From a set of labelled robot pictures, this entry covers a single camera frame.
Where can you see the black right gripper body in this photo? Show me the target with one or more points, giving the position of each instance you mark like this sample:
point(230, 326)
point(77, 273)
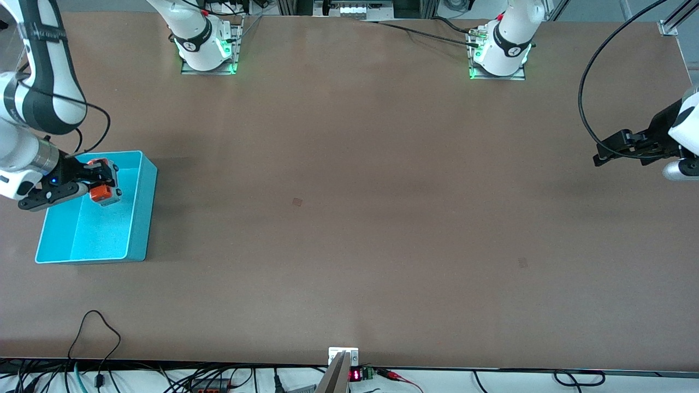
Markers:
point(69, 170)

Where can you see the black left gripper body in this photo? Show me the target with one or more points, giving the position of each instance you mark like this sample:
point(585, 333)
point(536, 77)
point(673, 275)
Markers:
point(661, 127)

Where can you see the orange toy bus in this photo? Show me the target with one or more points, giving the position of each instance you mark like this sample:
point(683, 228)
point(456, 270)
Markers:
point(104, 195)

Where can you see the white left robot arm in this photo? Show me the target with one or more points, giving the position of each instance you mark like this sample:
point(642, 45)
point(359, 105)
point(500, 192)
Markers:
point(508, 33)

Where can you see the blue plastic box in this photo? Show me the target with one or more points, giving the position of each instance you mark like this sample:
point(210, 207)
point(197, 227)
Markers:
point(98, 234)

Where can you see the orange connector block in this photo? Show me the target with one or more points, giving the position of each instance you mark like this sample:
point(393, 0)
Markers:
point(210, 383)

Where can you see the white mounting plate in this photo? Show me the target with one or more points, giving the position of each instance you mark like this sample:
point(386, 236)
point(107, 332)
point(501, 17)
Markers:
point(336, 353)

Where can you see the grey metal bar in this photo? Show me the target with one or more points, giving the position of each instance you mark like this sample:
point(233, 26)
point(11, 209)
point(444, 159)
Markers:
point(334, 379)

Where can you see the red digit display module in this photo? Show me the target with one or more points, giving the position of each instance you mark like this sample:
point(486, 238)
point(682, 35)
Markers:
point(357, 375)

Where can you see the metal corner bracket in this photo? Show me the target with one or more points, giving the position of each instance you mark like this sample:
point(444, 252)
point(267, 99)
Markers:
point(669, 27)

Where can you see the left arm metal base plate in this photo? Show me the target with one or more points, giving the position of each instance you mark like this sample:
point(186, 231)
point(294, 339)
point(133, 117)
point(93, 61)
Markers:
point(519, 76)

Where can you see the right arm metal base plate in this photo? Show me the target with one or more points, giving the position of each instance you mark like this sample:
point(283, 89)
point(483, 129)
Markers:
point(236, 43)

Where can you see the aluminium frame rack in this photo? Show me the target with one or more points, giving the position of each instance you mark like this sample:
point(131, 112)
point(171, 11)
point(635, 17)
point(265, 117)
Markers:
point(355, 8)

